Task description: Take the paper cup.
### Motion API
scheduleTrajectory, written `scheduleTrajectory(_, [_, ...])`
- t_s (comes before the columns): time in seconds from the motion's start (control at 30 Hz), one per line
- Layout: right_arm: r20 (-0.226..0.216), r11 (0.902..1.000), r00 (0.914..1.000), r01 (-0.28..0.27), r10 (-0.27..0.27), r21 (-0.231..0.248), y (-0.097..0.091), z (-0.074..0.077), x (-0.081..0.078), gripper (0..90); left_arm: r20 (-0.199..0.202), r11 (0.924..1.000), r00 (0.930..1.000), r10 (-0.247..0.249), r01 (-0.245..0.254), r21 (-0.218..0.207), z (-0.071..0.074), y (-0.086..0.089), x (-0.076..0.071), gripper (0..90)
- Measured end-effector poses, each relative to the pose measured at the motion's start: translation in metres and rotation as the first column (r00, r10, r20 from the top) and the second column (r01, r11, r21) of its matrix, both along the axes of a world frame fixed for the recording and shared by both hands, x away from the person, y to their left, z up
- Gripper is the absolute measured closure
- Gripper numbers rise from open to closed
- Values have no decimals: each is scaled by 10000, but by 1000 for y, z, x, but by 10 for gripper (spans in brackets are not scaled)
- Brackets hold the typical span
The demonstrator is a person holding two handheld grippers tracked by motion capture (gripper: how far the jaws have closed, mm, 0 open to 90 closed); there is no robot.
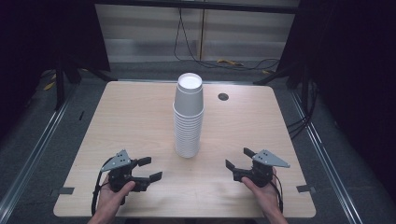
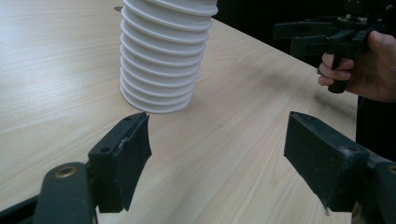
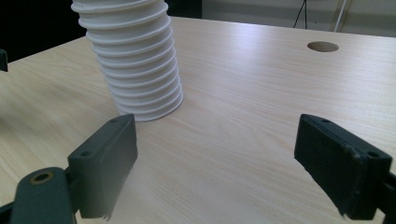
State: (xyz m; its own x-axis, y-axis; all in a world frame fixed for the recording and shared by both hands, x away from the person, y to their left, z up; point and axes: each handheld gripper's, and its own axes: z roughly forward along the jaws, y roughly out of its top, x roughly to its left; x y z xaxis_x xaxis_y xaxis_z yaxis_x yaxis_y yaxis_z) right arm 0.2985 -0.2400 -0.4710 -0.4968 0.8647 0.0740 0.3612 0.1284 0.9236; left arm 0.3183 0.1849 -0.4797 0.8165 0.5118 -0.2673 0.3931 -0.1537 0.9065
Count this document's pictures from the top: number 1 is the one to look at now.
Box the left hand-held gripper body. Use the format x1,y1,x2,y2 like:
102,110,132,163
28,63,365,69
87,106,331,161
101,148,139,192

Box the bundle of black floor cables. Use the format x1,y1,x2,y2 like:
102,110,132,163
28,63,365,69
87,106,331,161
286,80,319,140

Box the black hanging cable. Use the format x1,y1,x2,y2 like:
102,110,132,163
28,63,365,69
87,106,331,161
173,7,281,71

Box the right hand-held gripper black cable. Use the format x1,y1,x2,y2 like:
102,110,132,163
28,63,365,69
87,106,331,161
269,172,285,215

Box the black stand legs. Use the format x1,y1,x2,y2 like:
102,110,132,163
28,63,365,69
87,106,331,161
54,55,118,112
252,62,310,87

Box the left hand-held gripper black cable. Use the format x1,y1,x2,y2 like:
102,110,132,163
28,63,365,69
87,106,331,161
91,157,114,216

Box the person's left hand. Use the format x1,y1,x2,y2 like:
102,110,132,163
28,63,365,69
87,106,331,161
96,175,136,217

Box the person's right hand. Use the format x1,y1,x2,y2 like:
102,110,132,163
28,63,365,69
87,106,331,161
242,167,281,217

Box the stack of white paper cups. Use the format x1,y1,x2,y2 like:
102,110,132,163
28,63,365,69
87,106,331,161
172,72,205,159

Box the hand-held gripper black cable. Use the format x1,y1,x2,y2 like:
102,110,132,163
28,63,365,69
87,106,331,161
269,172,285,215
91,157,114,216

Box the thin vertical pole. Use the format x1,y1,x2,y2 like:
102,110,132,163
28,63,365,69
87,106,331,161
199,8,206,62

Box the metal floor rail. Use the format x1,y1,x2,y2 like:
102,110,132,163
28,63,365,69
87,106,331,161
0,83,79,217
289,89,364,224

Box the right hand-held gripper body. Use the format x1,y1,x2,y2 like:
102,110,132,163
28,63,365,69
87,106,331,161
248,148,291,189

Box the long yellow strip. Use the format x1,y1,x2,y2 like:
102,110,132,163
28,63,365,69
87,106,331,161
217,58,245,67

